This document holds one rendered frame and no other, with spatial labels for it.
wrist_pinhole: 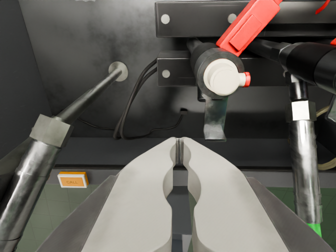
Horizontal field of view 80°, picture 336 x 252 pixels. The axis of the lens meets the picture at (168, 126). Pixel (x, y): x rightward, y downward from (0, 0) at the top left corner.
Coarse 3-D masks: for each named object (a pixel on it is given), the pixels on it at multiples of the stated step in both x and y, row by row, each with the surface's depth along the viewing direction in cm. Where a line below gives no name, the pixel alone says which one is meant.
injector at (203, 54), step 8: (192, 40) 25; (192, 48) 20; (200, 48) 15; (208, 48) 13; (216, 48) 13; (192, 56) 16; (200, 56) 13; (208, 56) 12; (216, 56) 11; (224, 56) 11; (232, 56) 11; (192, 64) 15; (200, 64) 12; (240, 64) 12; (200, 72) 12; (240, 72) 12; (200, 80) 12; (200, 88) 12; (200, 96) 17; (216, 96) 12; (224, 96) 12
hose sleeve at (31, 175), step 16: (32, 144) 12; (48, 144) 12; (32, 160) 12; (48, 160) 12; (16, 176) 12; (32, 176) 12; (48, 176) 13; (16, 192) 12; (32, 192) 12; (0, 208) 12; (16, 208) 12; (32, 208) 12; (0, 224) 11; (16, 224) 12; (0, 240) 11; (16, 240) 12
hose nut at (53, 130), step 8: (40, 120) 12; (48, 120) 12; (56, 120) 12; (64, 120) 13; (40, 128) 12; (48, 128) 12; (56, 128) 12; (64, 128) 13; (72, 128) 14; (32, 136) 12; (40, 136) 12; (48, 136) 12; (56, 136) 12; (64, 136) 13; (56, 144) 13; (64, 144) 13
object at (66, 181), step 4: (60, 172) 39; (64, 172) 39; (68, 172) 39; (72, 172) 39; (76, 172) 38; (80, 172) 38; (84, 172) 38; (64, 180) 38; (68, 180) 38; (72, 180) 38; (76, 180) 38; (80, 180) 38; (64, 184) 39; (68, 184) 39; (72, 184) 39; (76, 184) 39; (80, 184) 39
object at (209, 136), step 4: (204, 132) 14; (208, 132) 14; (212, 132) 14; (216, 132) 14; (220, 132) 14; (204, 136) 13; (208, 136) 13; (212, 136) 13; (216, 136) 13; (220, 136) 13; (224, 136) 13; (208, 140) 13; (212, 140) 13; (216, 140) 13; (220, 140) 13; (224, 140) 13
